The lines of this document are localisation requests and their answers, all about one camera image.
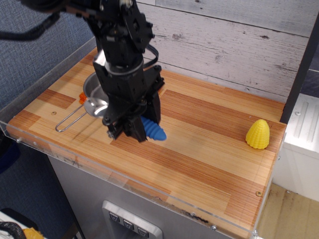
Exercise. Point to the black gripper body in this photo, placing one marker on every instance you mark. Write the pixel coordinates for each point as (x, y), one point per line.
(127, 91)

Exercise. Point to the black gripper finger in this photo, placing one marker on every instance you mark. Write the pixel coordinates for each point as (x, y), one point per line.
(153, 111)
(132, 127)

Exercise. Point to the blue handled metal spoon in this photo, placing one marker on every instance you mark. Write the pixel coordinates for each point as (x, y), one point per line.
(152, 129)

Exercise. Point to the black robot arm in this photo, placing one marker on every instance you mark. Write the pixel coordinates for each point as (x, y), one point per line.
(122, 32)

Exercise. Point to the yellow object bottom left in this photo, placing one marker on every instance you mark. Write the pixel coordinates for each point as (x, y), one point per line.
(31, 233)

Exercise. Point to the stainless steel pan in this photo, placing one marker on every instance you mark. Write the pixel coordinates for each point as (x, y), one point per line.
(92, 87)

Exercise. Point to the orange knitted cloth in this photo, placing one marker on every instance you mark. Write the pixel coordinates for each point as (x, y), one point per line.
(82, 98)

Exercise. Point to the silver control panel with buttons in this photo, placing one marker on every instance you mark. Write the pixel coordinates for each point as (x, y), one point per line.
(123, 224)

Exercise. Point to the yellow plastic corn piece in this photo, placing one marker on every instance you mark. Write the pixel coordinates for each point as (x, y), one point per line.
(258, 136)

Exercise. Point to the clear acrylic table guard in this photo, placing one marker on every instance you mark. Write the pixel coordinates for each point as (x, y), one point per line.
(203, 182)

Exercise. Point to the white grooved side cabinet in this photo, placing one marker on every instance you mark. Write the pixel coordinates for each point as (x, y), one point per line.
(297, 168)

